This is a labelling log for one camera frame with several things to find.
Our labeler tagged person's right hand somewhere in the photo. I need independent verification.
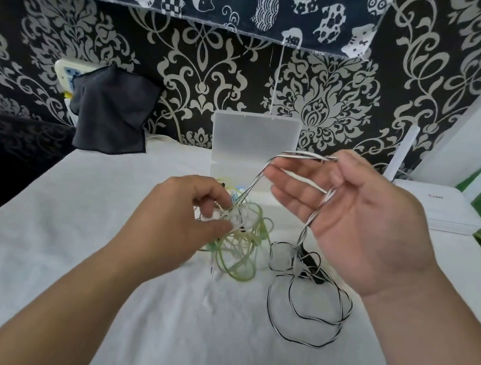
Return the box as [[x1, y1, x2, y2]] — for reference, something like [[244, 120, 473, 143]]
[[249, 139, 454, 308]]

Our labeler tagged person's left hand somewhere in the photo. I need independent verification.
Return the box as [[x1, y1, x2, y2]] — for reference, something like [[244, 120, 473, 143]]
[[111, 166, 240, 295]]

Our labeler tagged green earphone cable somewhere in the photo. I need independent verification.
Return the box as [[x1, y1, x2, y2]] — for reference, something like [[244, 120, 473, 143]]
[[194, 179, 280, 287]]

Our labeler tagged black white striped earphone cable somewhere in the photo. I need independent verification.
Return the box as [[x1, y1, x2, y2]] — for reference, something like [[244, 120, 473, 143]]
[[222, 144, 372, 352]]

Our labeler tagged person's left forearm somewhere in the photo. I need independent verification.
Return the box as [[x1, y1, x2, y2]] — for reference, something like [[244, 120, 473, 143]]
[[0, 221, 160, 365]]

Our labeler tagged person's right forearm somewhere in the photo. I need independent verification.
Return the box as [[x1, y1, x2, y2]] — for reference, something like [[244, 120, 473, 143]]
[[351, 253, 481, 365]]

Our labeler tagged translucent plastic box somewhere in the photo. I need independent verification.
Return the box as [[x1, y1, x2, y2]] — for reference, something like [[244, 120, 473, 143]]
[[204, 107, 304, 198]]

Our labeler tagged white router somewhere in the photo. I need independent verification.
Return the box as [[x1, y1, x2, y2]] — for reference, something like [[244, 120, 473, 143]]
[[376, 121, 481, 237]]

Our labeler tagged dark grey cloth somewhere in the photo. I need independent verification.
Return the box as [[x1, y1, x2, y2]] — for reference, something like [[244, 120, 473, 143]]
[[64, 61, 166, 161]]

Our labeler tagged white hanging string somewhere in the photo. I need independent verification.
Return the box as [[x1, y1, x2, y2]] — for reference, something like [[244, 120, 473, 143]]
[[270, 44, 285, 118]]

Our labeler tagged white wall socket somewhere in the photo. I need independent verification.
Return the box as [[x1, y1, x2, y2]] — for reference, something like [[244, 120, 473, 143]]
[[51, 56, 104, 100]]

